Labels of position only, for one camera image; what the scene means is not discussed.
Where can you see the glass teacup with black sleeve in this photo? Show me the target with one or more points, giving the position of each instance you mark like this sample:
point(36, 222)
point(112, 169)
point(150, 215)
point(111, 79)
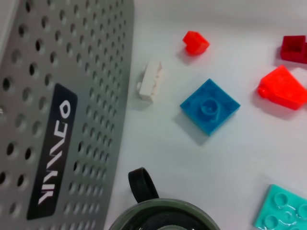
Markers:
point(144, 187)

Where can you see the grey-green perforated storage bin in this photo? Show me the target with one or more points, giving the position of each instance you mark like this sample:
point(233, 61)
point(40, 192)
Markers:
point(72, 72)

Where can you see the white building brick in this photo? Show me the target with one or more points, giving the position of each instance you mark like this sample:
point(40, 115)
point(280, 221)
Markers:
point(152, 83)

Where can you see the blue square building plate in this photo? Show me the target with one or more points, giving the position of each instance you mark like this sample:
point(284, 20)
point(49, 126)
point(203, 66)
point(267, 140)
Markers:
point(208, 107)

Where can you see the small red-orange cube brick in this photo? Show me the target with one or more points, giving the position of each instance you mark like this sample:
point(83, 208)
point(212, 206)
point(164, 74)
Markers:
point(196, 44)

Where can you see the red-orange sloped brick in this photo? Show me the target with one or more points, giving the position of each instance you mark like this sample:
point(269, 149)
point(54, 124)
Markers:
point(283, 88)

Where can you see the dark red long brick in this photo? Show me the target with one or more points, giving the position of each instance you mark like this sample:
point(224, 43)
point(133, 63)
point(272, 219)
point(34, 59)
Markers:
point(292, 51)

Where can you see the teal square building plate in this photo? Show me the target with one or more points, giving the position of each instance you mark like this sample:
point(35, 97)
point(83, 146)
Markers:
point(280, 208)

